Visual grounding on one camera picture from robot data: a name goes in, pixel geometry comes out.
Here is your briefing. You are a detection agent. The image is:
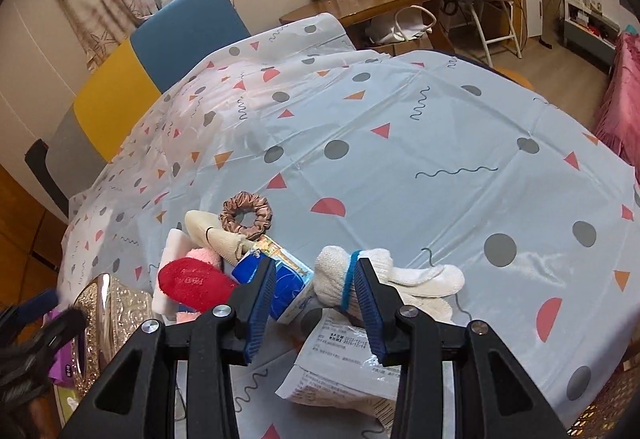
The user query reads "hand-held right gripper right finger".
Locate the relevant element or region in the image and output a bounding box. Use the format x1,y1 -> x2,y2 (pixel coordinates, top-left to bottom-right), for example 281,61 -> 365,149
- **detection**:
352,258 -> 571,439

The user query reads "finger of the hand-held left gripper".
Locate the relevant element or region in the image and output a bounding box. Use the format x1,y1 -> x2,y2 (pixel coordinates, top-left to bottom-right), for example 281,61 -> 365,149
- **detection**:
30,308 -> 90,360

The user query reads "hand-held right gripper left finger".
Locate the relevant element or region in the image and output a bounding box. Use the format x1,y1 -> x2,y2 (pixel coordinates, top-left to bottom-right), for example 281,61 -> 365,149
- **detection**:
59,256 -> 278,439

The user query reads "blue tissue pack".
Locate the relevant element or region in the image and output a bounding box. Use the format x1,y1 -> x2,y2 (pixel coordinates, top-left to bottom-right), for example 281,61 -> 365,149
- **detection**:
231,235 -> 316,325

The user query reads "purple packet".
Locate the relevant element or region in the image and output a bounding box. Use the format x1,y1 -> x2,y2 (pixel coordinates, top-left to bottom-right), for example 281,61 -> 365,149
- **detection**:
47,311 -> 87,382

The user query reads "white knit glove blue cuff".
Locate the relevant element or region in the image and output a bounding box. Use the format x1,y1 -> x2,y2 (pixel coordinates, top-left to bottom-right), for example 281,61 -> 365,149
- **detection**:
315,245 -> 466,320

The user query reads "silver embossed tissue box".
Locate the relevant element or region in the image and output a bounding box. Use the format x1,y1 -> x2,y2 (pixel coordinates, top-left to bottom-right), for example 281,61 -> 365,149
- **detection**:
72,274 -> 166,395

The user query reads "white plastic packet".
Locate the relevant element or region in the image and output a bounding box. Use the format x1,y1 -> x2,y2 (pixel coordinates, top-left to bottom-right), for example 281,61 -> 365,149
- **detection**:
275,306 -> 401,435

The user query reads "pink fuzzy sock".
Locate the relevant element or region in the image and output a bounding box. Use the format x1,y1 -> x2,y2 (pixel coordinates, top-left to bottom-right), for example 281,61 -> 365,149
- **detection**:
172,245 -> 226,325

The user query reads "red plush slipper sock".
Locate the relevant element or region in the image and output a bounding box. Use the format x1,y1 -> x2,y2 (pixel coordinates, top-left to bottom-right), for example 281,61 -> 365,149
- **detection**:
157,257 -> 240,312

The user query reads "brown satin scrunchie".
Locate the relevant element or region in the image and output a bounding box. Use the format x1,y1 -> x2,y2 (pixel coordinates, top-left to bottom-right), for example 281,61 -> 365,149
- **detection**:
219,193 -> 273,240

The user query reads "wooden wardrobe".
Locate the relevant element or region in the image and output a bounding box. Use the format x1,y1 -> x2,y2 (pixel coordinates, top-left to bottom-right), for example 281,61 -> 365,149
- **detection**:
0,159 -> 71,310

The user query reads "beige sock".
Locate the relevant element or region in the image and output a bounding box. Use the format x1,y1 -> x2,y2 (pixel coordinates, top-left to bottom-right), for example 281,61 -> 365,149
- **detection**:
184,210 -> 251,265

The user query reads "white folded cloth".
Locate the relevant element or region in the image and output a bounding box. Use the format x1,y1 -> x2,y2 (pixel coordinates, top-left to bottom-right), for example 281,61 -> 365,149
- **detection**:
151,229 -> 188,320

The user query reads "printed light blue tablecloth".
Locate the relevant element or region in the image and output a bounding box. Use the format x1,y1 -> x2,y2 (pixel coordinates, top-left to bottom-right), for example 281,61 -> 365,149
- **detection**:
59,11 -> 640,439

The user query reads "black chair back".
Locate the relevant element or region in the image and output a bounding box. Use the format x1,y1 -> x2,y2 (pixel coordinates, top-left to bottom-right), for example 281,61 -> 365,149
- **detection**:
24,139 -> 71,220

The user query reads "grey chair back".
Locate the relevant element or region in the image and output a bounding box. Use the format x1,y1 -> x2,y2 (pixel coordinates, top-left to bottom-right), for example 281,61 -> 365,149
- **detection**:
47,106 -> 108,202

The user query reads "yellow chair back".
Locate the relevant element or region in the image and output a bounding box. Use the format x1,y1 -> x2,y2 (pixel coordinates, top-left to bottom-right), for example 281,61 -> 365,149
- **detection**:
72,39 -> 163,160

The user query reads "wicker basket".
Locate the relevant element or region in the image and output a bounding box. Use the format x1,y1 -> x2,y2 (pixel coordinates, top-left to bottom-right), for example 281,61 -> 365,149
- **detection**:
570,359 -> 640,439

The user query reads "wooden stool seat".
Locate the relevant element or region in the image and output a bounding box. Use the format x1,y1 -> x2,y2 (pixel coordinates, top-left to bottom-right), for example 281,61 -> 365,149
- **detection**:
492,66 -> 536,92

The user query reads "white tote bag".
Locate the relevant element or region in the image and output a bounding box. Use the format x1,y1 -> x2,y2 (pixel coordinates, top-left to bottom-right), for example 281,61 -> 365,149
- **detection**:
365,5 -> 438,44

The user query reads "blue chair back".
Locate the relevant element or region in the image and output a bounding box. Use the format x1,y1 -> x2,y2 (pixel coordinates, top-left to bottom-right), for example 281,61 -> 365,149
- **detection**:
131,0 -> 252,94

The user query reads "curved wooden desk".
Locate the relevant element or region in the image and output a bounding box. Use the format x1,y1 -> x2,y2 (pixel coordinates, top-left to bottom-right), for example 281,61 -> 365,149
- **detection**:
279,0 -> 446,54

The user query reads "pink bed cover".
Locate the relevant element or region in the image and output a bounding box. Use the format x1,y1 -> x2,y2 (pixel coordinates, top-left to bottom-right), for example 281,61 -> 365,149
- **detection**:
592,31 -> 640,170

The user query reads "white low shelf unit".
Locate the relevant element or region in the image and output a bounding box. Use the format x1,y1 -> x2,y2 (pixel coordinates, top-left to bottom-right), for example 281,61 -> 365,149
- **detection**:
562,0 -> 621,74

